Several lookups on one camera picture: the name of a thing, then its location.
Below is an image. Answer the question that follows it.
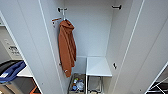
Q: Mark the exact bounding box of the white wardrobe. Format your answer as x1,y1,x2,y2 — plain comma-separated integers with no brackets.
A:
34,0,148,94

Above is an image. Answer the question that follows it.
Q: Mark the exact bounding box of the orange hooded jacket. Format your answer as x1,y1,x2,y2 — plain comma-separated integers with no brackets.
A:
57,19,78,79

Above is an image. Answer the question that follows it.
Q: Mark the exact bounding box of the white inner shelf unit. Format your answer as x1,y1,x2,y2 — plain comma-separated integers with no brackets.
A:
85,55,114,94

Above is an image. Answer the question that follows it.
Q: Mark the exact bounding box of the white clothes hanger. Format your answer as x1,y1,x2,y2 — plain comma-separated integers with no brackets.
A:
60,9,70,24

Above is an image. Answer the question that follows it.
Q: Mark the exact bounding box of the wicker basket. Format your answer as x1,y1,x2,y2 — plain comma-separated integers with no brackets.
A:
67,72,87,94

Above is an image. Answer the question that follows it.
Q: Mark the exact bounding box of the orange-topped paper tag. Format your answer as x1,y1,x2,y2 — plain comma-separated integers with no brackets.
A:
50,16,64,28

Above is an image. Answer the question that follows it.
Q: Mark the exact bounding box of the black wardrobe hook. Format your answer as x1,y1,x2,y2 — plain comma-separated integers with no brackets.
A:
111,4,123,11
56,6,69,13

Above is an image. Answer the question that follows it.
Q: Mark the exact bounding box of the white table top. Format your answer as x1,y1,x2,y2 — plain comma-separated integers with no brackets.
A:
16,64,35,80

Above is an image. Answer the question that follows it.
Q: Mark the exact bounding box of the grey wire bin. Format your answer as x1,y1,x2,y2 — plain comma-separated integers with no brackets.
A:
87,75,104,94

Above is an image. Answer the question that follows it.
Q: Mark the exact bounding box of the orange table frame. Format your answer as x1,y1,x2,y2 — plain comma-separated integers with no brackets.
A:
29,85,42,94

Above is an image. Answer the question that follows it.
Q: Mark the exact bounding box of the white wall notice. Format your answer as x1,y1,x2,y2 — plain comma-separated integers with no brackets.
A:
7,44,23,58

